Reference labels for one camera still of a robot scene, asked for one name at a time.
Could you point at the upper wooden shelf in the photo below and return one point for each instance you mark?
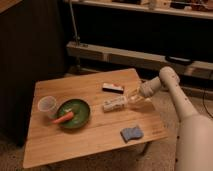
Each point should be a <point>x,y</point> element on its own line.
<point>147,7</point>

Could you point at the orange carrot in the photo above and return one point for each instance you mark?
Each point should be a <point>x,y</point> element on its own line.
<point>64,118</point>

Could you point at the blue sponge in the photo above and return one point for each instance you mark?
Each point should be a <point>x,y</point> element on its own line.
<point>133,133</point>

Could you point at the green round plate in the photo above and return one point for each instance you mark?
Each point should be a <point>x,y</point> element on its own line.
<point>81,111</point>

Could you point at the clear plastic cup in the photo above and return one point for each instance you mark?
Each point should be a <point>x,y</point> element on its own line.
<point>48,106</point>

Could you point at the metal shelf rail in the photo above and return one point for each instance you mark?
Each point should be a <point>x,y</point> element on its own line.
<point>197,69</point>

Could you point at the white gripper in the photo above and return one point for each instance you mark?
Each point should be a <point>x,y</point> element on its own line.
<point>147,89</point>

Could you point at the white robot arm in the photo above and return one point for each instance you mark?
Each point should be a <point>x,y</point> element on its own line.
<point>194,147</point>

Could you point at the vertical metal pole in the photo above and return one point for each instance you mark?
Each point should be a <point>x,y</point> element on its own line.
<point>76,36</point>

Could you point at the wooden folding table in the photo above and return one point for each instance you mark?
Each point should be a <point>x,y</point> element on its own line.
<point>48,143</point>

